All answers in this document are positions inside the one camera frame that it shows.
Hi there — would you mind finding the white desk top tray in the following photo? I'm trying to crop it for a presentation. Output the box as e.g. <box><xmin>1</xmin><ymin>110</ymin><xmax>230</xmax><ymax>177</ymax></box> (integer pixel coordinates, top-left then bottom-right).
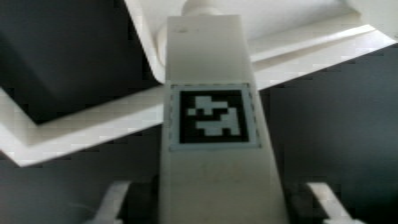
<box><xmin>0</xmin><ymin>0</ymin><xmax>398</xmax><ymax>167</ymax></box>

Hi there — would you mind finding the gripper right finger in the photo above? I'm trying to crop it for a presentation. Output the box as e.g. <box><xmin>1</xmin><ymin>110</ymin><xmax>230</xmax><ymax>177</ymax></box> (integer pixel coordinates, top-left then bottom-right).
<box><xmin>307</xmin><ymin>182</ymin><xmax>365</xmax><ymax>224</ymax></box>

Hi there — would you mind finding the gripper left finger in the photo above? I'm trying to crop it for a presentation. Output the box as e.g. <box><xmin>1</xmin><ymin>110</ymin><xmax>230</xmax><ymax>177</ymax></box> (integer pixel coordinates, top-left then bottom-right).
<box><xmin>85</xmin><ymin>181</ymin><xmax>131</xmax><ymax>224</ymax></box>

